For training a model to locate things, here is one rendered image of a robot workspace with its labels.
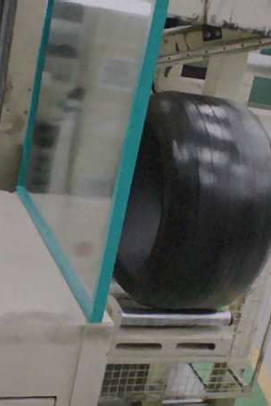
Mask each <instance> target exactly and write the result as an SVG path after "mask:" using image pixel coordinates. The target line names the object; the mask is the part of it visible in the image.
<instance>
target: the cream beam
mask: <svg viewBox="0 0 271 406"><path fill-rule="evenodd" d="M167 17H168V18H173V19H178V20H183V21H188V22H192V23H198V24H207V25H212V26H216V27H222V28H227V29H232V30H237V31H241V32H247V33H252V34H261V35H265V36H271V0H170V2H169V10H168V14H167Z"/></svg>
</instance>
